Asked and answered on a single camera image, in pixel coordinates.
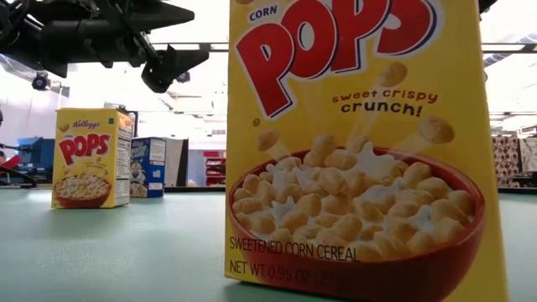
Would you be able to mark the red storage rack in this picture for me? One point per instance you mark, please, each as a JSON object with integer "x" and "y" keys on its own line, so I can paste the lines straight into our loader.
{"x": 215, "y": 168}

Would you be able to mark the blue partition screen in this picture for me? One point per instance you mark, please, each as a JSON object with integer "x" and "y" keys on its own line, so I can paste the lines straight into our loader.
{"x": 38, "y": 153}

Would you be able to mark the white panel with black edge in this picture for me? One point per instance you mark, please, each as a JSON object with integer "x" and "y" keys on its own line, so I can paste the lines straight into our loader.
{"x": 172, "y": 161}

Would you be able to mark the yellow Corn Pops cereal box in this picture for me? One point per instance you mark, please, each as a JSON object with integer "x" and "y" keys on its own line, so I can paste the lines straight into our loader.
{"x": 84, "y": 147}
{"x": 356, "y": 168}

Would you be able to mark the red object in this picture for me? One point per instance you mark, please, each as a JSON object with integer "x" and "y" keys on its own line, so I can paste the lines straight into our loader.
{"x": 10, "y": 162}

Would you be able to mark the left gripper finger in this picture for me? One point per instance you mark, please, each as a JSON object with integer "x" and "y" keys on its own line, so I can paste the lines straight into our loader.
{"x": 172, "y": 67}
{"x": 159, "y": 17}

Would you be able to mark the blue Frosted Flakes cereal box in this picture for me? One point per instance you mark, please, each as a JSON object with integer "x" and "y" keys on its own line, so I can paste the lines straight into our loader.
{"x": 144, "y": 168}

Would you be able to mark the black round ceiling camera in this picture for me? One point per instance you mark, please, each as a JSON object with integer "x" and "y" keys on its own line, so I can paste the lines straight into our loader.
{"x": 40, "y": 81}
{"x": 184, "y": 77}

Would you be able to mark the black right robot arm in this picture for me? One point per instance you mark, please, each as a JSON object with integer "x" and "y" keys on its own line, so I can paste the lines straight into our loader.
{"x": 486, "y": 4}

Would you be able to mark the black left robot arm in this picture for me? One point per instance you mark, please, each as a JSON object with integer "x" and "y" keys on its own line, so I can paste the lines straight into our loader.
{"x": 25, "y": 38}

